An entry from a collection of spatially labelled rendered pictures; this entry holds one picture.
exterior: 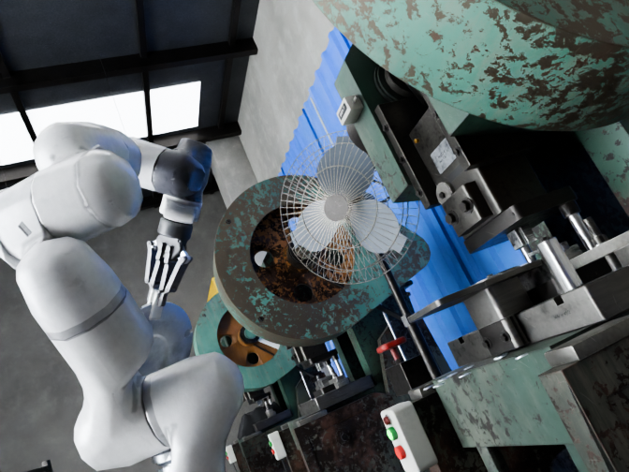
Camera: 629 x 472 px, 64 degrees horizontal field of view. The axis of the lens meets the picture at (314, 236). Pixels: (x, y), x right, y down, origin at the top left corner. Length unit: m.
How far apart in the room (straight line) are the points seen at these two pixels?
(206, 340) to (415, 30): 3.42
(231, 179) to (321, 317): 4.54
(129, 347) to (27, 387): 7.04
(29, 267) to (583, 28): 0.73
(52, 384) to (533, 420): 7.08
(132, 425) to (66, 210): 0.31
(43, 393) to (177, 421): 6.94
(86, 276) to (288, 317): 1.66
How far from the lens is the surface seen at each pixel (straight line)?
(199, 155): 1.14
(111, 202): 0.69
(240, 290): 2.28
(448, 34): 0.73
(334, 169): 1.94
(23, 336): 7.88
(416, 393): 1.19
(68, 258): 0.68
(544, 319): 0.97
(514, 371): 0.93
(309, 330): 2.28
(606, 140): 1.20
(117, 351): 0.71
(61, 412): 7.61
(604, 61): 0.78
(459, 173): 1.12
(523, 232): 1.13
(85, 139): 0.80
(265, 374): 3.98
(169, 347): 1.33
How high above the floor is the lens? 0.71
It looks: 16 degrees up
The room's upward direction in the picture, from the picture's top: 24 degrees counter-clockwise
